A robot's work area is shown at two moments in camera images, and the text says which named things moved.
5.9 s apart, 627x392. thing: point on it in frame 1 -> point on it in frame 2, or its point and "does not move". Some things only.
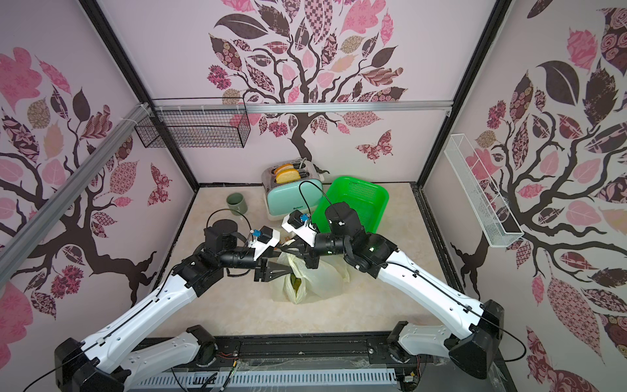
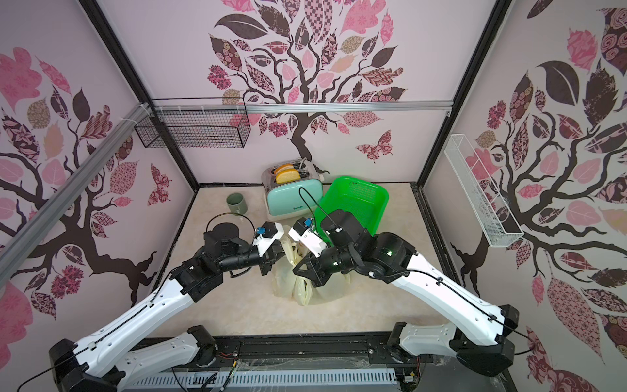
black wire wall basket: [217, 122] does not move
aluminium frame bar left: [14, 246] does not move
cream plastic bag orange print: [324, 282] does not move
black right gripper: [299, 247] -> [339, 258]
